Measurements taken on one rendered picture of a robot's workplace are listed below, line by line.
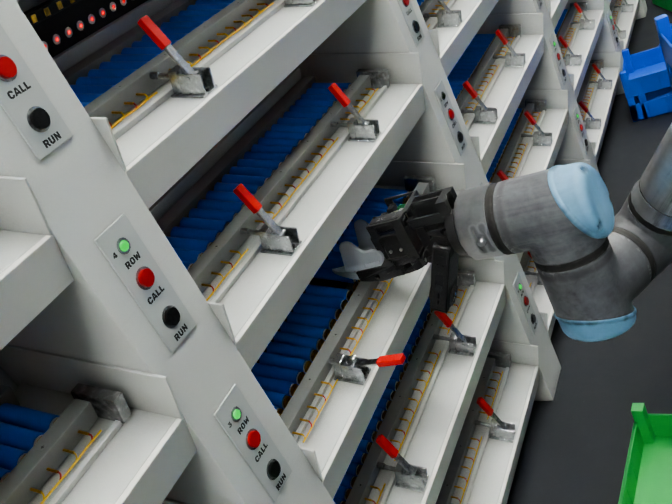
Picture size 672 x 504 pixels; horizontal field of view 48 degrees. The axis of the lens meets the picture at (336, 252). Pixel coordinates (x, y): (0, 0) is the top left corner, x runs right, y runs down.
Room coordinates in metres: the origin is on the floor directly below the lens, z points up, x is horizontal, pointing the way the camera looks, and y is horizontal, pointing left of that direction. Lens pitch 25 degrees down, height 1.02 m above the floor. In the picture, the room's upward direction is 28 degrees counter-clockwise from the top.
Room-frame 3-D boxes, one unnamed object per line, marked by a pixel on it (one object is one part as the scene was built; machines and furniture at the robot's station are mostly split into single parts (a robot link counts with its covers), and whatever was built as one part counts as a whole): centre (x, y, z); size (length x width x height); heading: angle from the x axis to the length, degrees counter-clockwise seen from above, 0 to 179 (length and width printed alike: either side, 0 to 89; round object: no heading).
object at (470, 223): (0.82, -0.18, 0.58); 0.10 x 0.05 x 0.09; 142
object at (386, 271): (0.89, -0.05, 0.55); 0.09 x 0.05 x 0.02; 59
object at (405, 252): (0.87, -0.11, 0.58); 0.12 x 0.08 x 0.09; 52
